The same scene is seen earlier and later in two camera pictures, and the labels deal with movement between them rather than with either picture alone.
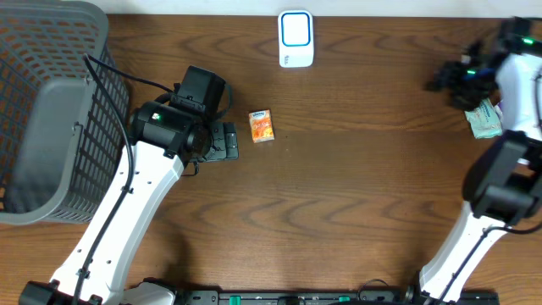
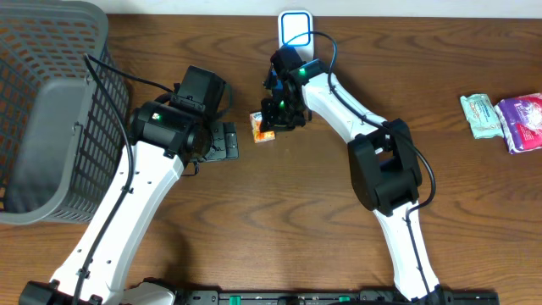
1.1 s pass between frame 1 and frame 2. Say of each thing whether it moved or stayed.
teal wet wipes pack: stayed
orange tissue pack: stayed
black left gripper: stayed
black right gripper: moved
